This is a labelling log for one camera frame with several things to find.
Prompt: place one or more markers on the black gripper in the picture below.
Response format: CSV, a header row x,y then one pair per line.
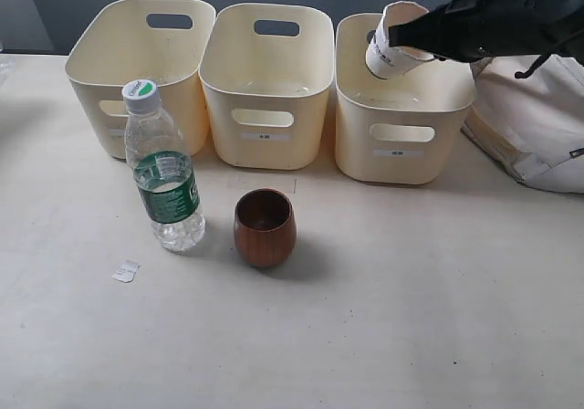
x,y
469,30

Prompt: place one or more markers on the white paper cup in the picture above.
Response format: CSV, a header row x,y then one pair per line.
x,y
382,59

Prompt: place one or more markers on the brown wooden cup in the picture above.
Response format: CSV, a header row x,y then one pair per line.
x,y
265,230

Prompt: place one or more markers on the clear plastic water bottle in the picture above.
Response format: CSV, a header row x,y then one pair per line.
x,y
162,168

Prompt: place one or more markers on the right cream plastic bin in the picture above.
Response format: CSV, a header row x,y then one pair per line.
x,y
398,131

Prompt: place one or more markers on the cream plastic bin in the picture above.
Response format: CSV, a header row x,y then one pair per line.
x,y
161,40
398,131
267,71

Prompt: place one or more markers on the white fabric bag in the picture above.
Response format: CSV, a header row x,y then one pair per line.
x,y
533,127

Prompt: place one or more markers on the middle cream plastic bin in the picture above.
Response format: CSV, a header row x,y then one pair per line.
x,y
267,71

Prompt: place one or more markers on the clear tape strip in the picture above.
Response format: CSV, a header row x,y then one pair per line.
x,y
251,181

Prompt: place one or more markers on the left cream plastic bin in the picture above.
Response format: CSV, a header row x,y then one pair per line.
x,y
161,40

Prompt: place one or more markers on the small paper scrap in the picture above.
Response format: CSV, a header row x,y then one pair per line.
x,y
126,272

